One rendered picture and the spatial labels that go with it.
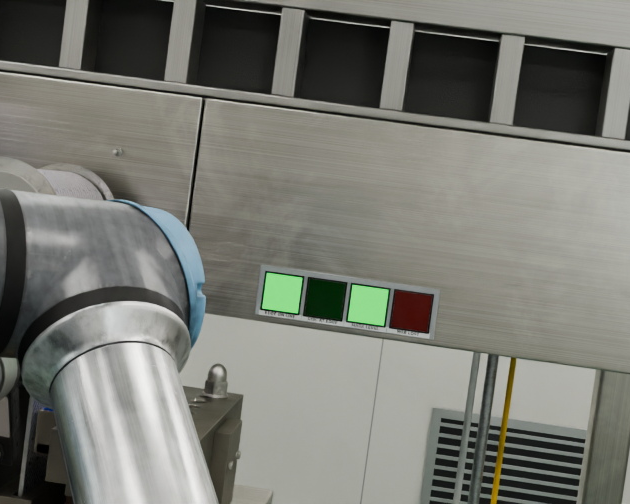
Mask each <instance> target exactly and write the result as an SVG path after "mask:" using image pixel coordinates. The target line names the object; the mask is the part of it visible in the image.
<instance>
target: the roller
mask: <svg viewBox="0 0 630 504"><path fill-rule="evenodd" d="M0 188H6V189H9V190H16V191H25V192H34V193H38V192H37V190H36V189H35V188H34V187H33V186H32V185H31V184H30V183H29V182H28V181H26V180H25V179H24V178H22V177H20V176H18V175H16V174H13V173H10V172H5V171H0Z"/></svg>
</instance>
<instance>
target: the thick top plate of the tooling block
mask: <svg viewBox="0 0 630 504"><path fill-rule="evenodd" d="M182 387H183V390H184V393H185V396H186V400H187V403H188V406H189V409H190V413H191V416H192V419H193V422H194V425H195V429H196V432H197V435H198V438H199V441H200V445H201V448H202V451H203V454H204V458H205V461H206V464H207V467H208V470H209V471H210V468H211V460H212V452H213V445H214V437H215V432H216V431H217V430H218V428H219V427H220V426H221V425H222V424H223V423H224V422H225V421H226V420H227V419H228V418H232V419H239V420H240V419H241V411H242V403H243V396H244V395H243V394H236V393H229V392H227V394H228V397H227V398H214V397H208V396H205V395H203V394H202V392H203V391H204V389H202V388H196V387H189V386H182ZM45 481H49V482H55V483H61V484H68V485H70V484H69V480H68V475H67V471H66V466H65V462H64V457H63V453H62V448H61V444H60V439H59V435H58V430H57V426H55V427H54V428H52V429H51V436H50V444H49V452H48V460H47V468H46V477H45Z"/></svg>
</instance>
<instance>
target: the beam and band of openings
mask: <svg viewBox="0 0 630 504"><path fill-rule="evenodd" d="M171 1H174V2H171ZM206 5H210V6H206ZM212 6H218V7H212ZM220 7H226V8H220ZM228 8H234V9H228ZM236 9H242V10H236ZM244 10H250V11H244ZM252 11H259V12H252ZM261 12H267V13H261ZM269 13H275V14H269ZM277 14H281V15H277ZM310 18H316V19H310ZM318 19H324V20H318ZM326 20H332V21H326ZM334 21H340V22H334ZM342 22H348V23H342ZM350 23H356V24H350ZM358 24H365V25H358ZM367 25H373V26H367ZM375 26H381V27H375ZM383 27H389V28H383ZM416 31H422V32H416ZM424 32H430V33H424ZM432 33H438V34H432ZM440 34H446V35H440ZM448 35H454V36H448ZM456 36H463V37H456ZM464 37H471V38H464ZM473 38H479V39H473ZM481 39H487V40H481ZM489 40H495V41H489ZM497 41H499V42H497ZM524 44H528V45H524ZM530 45H536V46H530ZM538 46H544V47H538ZM546 47H552V48H546ZM554 48H560V49H554ZM562 49H569V50H562ZM571 50H577V51H571ZM579 51H585V52H579ZM587 52H593V53H587ZM595 53H601V54H595ZM603 54H607V55H603ZM0 71H4V72H12V73H19V74H27V75H35V76H43V77H50V78H58V79H66V80H74V81H81V82H89V83H97V84H105V85H113V86H120V87H128V88H136V89H144V90H151V91H159V92H167V93H175V94H182V95H190V96H198V97H202V98H213V99H221V100H229V101H237V102H244V103H252V104H260V105H268V106H275V107H283V108H291V109H299V110H306V111H314V112H322V113H330V114H338V115H345V116H353V117H361V118H369V119H376V120H384V121H392V122H400V123H407V124H415V125H423V126H431V127H438V128H446V129H454V130H462V131H469V132H477V133H485V134H493V135H501V136H508V137H516V138H524V139H532V140H539V141H547V142H555V143H563V144H570V145H578V146H586V147H594V148H601V149H609V150H617V151H625V152H630V0H169V1H163V0H0Z"/></svg>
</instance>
